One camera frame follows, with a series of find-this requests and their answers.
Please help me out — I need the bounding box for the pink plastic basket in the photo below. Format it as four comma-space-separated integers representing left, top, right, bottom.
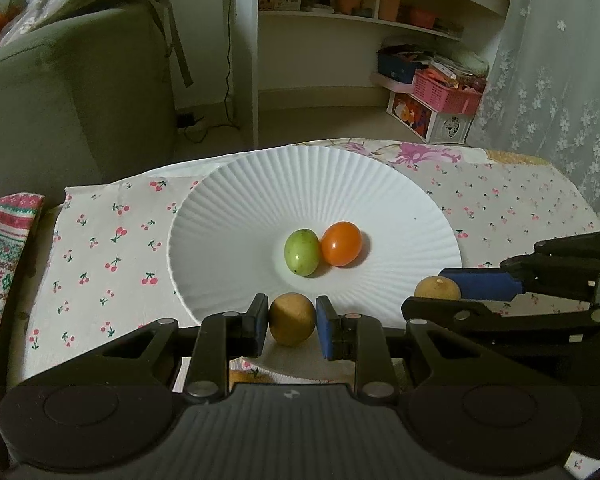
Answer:
412, 69, 484, 115

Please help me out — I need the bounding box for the grey sofa cover strap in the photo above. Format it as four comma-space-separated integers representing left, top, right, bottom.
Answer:
130, 0, 194, 89

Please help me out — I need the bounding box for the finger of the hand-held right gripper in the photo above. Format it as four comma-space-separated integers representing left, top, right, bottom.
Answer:
401, 296, 600, 347
439, 227, 600, 302

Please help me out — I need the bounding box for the green tomato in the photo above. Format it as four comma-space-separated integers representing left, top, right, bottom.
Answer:
284, 228, 321, 278

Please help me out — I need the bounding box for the mandarin orange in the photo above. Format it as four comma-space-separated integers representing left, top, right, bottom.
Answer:
228, 369, 277, 386

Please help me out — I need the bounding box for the blue storage box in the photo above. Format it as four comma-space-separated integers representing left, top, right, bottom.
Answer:
377, 50, 431, 85

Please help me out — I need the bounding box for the white lace curtain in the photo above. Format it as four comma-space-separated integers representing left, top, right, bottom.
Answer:
472, 0, 600, 221

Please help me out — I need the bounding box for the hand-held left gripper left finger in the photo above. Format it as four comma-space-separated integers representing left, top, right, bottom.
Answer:
87, 292, 271, 403

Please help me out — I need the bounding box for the orange cherry tomato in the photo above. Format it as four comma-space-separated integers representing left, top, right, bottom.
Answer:
320, 221, 364, 268

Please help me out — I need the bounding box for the red green patterned blanket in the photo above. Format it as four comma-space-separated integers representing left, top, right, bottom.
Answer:
0, 192, 46, 461

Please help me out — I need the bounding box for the black cable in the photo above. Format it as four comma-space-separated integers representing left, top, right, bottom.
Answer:
182, 0, 234, 144

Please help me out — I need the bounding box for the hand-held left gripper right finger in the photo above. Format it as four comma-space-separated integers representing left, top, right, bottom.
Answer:
316, 295, 501, 403

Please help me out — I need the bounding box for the white shelf unit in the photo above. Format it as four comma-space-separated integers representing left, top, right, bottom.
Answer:
232, 0, 513, 150

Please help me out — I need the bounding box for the grey sofa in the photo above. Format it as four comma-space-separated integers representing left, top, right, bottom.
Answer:
0, 0, 178, 201

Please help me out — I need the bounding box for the cherry print tablecloth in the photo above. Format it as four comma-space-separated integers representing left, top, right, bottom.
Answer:
25, 157, 600, 473

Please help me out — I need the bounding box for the pink floral cloth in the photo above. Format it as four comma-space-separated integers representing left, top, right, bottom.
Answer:
300, 138, 551, 169

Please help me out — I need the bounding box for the white ribbed plate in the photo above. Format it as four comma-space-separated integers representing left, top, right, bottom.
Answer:
167, 146, 463, 383

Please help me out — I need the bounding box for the white plastic crate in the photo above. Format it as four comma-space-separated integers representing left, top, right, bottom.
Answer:
386, 91, 474, 145

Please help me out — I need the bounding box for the brown longan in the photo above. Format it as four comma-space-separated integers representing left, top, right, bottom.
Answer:
268, 292, 317, 347
413, 275, 462, 302

